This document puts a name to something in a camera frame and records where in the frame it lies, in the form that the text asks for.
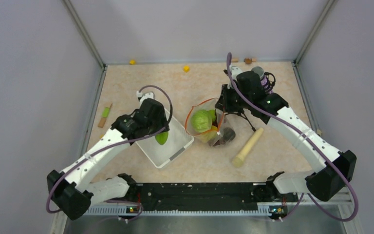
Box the green pepper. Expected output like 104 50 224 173
155 131 168 145

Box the pale green cabbage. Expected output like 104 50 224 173
190 110 212 133

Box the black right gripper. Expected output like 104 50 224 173
215 82 252 113

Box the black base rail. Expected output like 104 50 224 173
115 182 281 212

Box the green apple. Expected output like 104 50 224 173
208 109 217 122

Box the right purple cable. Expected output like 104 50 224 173
226 52 359 222

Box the white plastic basket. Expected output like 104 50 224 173
136 117 194 169

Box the green and wood stick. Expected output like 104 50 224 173
97 102 112 128

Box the microphone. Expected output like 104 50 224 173
226 66 276 123

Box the yellow fruit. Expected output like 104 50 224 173
201 125 218 143

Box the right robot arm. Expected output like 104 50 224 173
216 66 358 203

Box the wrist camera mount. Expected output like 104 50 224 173
224 65 243 83
136 91 155 104

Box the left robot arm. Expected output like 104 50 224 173
46 98 173 220

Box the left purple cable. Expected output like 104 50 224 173
46 85 173 223

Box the purple cable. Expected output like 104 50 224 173
46 85 173 223
226 52 359 222

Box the clear zip bag orange zipper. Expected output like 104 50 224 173
184 98 236 147

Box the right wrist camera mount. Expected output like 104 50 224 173
224 65 243 83

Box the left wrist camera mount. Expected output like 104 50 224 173
136 91 155 104

